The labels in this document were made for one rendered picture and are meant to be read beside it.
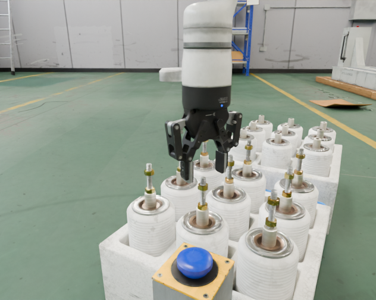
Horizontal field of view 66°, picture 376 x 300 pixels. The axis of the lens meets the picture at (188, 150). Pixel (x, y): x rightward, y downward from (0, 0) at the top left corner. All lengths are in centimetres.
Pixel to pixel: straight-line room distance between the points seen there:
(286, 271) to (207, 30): 36
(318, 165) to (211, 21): 65
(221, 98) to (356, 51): 446
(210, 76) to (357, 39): 455
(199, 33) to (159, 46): 629
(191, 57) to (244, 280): 35
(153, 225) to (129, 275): 11
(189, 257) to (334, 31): 695
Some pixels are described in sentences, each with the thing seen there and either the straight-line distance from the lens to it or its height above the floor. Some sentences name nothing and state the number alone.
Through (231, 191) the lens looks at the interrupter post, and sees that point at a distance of 62.
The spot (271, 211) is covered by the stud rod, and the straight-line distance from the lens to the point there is 47.
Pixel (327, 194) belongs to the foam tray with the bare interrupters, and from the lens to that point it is 96.
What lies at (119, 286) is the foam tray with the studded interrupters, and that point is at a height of 10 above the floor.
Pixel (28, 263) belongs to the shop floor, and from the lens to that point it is 94.
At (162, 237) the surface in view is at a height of 20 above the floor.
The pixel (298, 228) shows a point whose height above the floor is 24.
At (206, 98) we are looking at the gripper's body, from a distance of 42.
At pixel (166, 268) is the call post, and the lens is 35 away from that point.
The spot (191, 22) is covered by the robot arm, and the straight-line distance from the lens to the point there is 42.
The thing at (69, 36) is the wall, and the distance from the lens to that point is 726.
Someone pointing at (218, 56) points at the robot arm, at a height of 54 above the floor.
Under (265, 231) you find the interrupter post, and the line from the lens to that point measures 49.
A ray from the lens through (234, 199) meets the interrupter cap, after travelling 61.
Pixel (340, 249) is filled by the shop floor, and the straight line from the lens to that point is 98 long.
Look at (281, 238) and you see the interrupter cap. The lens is 52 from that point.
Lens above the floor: 55
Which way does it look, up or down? 20 degrees down
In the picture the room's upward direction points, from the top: straight up
